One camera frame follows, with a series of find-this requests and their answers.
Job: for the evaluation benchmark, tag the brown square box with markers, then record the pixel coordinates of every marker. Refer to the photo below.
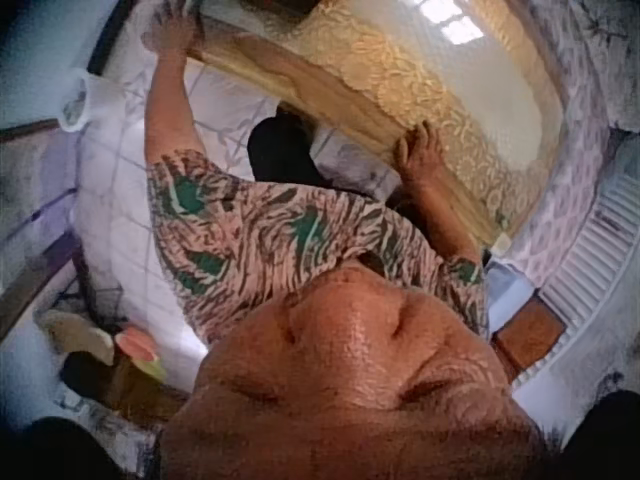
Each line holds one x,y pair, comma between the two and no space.
530,332

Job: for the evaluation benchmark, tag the pink and green object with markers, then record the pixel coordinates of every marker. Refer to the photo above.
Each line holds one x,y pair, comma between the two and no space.
137,347

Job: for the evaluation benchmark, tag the beige slipper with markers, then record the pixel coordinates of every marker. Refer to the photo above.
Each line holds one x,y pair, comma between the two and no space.
77,335

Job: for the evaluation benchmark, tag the wooden table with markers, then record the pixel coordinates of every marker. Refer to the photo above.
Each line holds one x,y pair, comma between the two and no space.
320,85

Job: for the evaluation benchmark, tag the cream lace tablecloth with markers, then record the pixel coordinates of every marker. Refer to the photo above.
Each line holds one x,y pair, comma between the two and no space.
415,85

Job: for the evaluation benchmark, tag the white slatted panel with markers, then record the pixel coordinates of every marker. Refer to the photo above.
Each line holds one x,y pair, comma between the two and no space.
590,260

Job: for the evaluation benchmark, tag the person's right hand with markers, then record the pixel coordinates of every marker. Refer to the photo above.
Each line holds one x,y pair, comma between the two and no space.
420,165

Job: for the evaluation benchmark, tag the person's legs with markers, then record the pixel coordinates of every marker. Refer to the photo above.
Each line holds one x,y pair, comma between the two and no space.
280,150

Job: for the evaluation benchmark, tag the person's left hand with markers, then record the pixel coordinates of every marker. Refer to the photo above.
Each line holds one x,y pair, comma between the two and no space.
172,32

